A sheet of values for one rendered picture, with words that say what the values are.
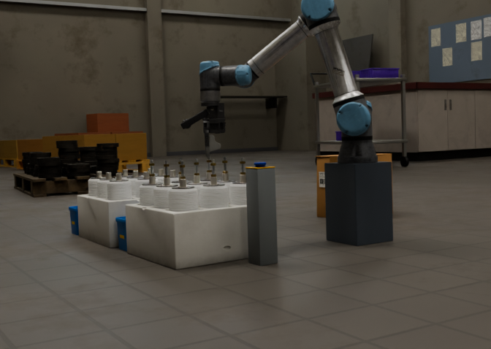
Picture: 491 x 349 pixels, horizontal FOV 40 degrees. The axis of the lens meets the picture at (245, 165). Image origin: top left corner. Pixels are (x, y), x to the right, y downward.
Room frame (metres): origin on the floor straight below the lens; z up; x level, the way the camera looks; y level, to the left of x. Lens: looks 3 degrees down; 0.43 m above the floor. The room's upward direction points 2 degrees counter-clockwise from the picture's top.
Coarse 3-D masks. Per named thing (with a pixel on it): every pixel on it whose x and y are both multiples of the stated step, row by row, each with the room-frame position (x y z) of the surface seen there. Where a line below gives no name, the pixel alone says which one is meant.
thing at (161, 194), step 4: (156, 188) 2.26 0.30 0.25; (160, 188) 2.25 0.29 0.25; (164, 188) 2.24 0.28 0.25; (168, 188) 2.24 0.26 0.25; (156, 192) 2.25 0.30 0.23; (160, 192) 2.25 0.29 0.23; (164, 192) 2.24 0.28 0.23; (168, 192) 2.24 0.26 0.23; (156, 196) 2.25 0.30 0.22; (160, 196) 2.25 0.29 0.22; (164, 196) 2.24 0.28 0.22; (168, 196) 2.24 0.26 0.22; (156, 200) 2.25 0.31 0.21; (160, 200) 2.25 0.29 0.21; (164, 200) 2.24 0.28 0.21; (168, 200) 2.24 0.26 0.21; (156, 204) 2.26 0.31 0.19; (160, 204) 2.25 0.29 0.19; (164, 204) 2.24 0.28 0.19; (168, 204) 2.24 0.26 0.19; (156, 208) 2.26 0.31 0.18; (160, 208) 2.25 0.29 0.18; (164, 208) 2.24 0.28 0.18; (168, 208) 2.24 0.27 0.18
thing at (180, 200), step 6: (174, 192) 2.15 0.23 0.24; (180, 192) 2.14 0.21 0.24; (186, 192) 2.15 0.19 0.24; (192, 192) 2.16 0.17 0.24; (174, 198) 2.15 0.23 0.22; (180, 198) 2.14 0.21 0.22; (186, 198) 2.15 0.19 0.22; (192, 198) 2.16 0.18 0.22; (174, 204) 2.15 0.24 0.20; (180, 204) 2.14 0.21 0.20; (186, 204) 2.14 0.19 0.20; (192, 204) 2.16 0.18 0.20; (174, 210) 2.15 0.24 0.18; (180, 210) 2.14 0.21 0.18; (186, 210) 2.15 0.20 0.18
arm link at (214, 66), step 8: (200, 64) 2.50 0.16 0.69; (208, 64) 2.48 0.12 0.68; (216, 64) 2.49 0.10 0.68; (200, 72) 2.49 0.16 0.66; (208, 72) 2.48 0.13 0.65; (216, 72) 2.47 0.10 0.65; (200, 80) 2.50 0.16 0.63; (208, 80) 2.48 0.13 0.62; (216, 80) 2.48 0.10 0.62; (200, 88) 2.50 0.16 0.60; (208, 88) 2.48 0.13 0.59; (216, 88) 2.49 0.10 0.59
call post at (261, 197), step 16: (256, 176) 2.11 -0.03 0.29; (272, 176) 2.13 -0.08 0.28; (256, 192) 2.11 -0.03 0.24; (272, 192) 2.13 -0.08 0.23; (256, 208) 2.11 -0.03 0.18; (272, 208) 2.13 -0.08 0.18; (256, 224) 2.11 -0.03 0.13; (272, 224) 2.13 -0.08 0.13; (256, 240) 2.12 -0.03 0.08; (272, 240) 2.13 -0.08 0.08; (256, 256) 2.12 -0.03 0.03; (272, 256) 2.13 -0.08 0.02
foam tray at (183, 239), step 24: (144, 216) 2.27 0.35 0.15; (168, 216) 2.11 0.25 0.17; (192, 216) 2.12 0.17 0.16; (216, 216) 2.17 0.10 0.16; (240, 216) 2.22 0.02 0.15; (144, 240) 2.28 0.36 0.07; (168, 240) 2.12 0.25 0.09; (192, 240) 2.12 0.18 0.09; (216, 240) 2.17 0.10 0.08; (240, 240) 2.22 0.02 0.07; (168, 264) 2.13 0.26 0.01; (192, 264) 2.12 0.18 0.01
